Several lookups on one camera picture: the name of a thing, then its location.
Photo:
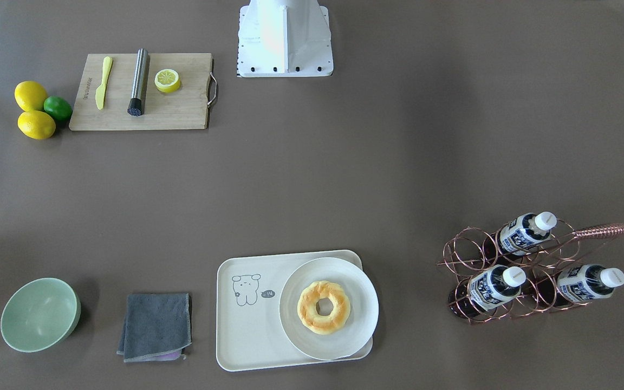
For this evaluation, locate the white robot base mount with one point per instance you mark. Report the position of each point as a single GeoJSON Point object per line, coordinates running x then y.
{"type": "Point", "coordinates": [284, 39]}

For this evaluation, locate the upper yellow lemon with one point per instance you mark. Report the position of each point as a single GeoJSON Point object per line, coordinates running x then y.
{"type": "Point", "coordinates": [30, 96]}

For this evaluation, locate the yellow lemon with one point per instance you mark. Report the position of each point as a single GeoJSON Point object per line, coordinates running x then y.
{"type": "Point", "coordinates": [30, 96]}
{"type": "Point", "coordinates": [36, 124]}

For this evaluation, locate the white round plate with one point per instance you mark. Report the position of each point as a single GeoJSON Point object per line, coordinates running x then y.
{"type": "Point", "coordinates": [362, 303]}

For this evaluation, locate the yellow plastic knife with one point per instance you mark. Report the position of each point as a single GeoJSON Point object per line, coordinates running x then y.
{"type": "Point", "coordinates": [100, 93]}

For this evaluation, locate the steel cylindrical muddler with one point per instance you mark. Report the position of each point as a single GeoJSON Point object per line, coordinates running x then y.
{"type": "Point", "coordinates": [139, 82]}

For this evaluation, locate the wooden cutting board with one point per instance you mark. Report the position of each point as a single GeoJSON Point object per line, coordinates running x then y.
{"type": "Point", "coordinates": [185, 109]}

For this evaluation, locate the half lemon slice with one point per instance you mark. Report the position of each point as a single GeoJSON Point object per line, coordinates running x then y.
{"type": "Point", "coordinates": [167, 80]}

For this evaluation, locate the tea bottle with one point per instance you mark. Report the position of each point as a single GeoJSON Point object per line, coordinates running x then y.
{"type": "Point", "coordinates": [487, 291]}
{"type": "Point", "coordinates": [518, 238]}
{"type": "Point", "coordinates": [580, 284]}

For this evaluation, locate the lower yellow lemon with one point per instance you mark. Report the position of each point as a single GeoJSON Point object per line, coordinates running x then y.
{"type": "Point", "coordinates": [36, 124]}

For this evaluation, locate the pale green bowl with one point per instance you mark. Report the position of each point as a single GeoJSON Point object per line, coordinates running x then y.
{"type": "Point", "coordinates": [39, 315]}

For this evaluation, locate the cream tray with bunny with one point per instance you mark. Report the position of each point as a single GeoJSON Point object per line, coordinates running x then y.
{"type": "Point", "coordinates": [249, 333]}

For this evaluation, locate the green lime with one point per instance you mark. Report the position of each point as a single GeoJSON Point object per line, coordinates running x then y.
{"type": "Point", "coordinates": [58, 108]}

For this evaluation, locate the grey folded cloth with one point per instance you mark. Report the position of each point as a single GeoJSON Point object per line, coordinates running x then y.
{"type": "Point", "coordinates": [156, 327]}

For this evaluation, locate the copper wire bottle rack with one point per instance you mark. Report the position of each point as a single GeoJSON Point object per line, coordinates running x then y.
{"type": "Point", "coordinates": [463, 255]}

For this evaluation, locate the glazed donut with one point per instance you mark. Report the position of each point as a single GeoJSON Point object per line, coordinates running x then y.
{"type": "Point", "coordinates": [312, 319]}

